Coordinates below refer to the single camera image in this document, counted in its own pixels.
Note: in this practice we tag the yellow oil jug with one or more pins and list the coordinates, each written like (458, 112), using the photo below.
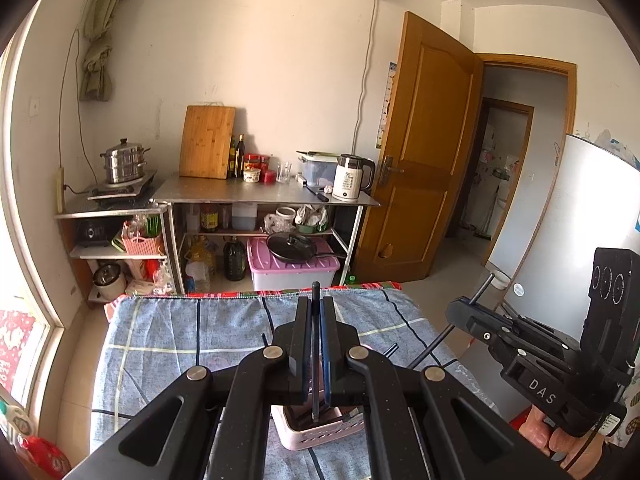
(200, 260)

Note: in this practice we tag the crumpled plastic bags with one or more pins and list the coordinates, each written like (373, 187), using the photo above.
(312, 217)

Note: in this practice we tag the white wall switch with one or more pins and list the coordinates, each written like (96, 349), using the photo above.
(35, 107)

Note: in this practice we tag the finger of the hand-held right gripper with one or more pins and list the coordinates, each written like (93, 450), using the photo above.
(545, 326)
(475, 320)

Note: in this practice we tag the silver refrigerator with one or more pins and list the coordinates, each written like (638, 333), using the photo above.
(565, 235)

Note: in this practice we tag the steel counter table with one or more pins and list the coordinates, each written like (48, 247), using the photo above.
(225, 191)

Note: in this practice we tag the red patterned rug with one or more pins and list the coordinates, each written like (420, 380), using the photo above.
(15, 350)

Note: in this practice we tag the brown sauce bottle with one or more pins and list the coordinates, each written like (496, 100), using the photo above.
(210, 219)

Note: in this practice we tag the red lidded jar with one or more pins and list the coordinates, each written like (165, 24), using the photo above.
(264, 162)
(251, 161)

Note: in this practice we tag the pink plastic utensil basket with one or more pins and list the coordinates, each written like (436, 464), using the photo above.
(320, 435)

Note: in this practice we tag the small pink woven basket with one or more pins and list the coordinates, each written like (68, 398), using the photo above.
(142, 245)

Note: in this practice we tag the white rice cooker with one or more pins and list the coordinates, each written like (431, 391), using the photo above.
(107, 285)

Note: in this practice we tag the low steel rack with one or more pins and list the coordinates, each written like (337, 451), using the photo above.
(75, 210)

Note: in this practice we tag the steel steamer pot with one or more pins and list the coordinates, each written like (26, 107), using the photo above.
(124, 162)

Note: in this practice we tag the bamboo cutting board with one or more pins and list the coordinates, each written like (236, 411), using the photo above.
(207, 142)

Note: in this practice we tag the black kitchen appliance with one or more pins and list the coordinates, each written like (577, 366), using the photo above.
(95, 232)

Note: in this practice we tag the dark oil jug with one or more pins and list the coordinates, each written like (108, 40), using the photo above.
(234, 262)

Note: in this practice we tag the white printed jar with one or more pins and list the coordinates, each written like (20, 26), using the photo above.
(252, 176)

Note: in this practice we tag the white plastic canister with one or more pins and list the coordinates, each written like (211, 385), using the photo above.
(245, 216)

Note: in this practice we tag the blue checked tablecloth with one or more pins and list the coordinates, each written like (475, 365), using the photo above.
(165, 330)

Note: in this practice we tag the red plastic bag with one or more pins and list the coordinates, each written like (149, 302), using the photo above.
(45, 457)

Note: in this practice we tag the black frying pan with lid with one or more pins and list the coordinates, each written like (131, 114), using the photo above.
(292, 247)

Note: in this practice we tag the bundled beige curtain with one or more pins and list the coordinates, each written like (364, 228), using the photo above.
(97, 60)

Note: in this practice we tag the olive oil bottle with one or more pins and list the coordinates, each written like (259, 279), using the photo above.
(232, 160)

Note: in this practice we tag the white floor bowl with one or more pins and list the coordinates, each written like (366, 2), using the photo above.
(496, 281)

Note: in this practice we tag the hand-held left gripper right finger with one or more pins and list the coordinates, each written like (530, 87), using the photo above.
(327, 350)

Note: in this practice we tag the small red jar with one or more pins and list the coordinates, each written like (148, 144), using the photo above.
(269, 177)

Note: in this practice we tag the wall power strip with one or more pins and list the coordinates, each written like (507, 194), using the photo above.
(60, 190)

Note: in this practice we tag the purple lidded storage box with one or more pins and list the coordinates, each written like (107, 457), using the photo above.
(280, 272)

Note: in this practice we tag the brown wooden door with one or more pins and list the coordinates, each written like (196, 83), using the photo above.
(425, 160)

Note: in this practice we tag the wooden door frame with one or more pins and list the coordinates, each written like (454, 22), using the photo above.
(525, 60)

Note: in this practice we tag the narrow wall calendar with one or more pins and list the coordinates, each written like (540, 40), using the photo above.
(386, 105)

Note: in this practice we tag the person's right hand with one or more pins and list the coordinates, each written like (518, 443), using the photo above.
(560, 445)

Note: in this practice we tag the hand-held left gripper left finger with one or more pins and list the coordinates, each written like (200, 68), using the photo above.
(302, 345)

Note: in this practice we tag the clear plastic storage container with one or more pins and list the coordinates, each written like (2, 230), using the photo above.
(317, 170)

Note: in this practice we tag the white ceramic pot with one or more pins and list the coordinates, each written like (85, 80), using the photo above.
(285, 219)

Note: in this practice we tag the dark sauce bottle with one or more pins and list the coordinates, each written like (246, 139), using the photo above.
(240, 157)

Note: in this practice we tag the gas stove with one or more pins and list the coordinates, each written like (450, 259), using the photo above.
(122, 190)

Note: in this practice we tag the clear drinking glass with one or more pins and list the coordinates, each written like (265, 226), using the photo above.
(283, 172)

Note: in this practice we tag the white spray bottle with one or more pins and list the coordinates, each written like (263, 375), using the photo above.
(15, 417)

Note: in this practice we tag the white electric kettle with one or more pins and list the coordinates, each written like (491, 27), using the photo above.
(349, 180)

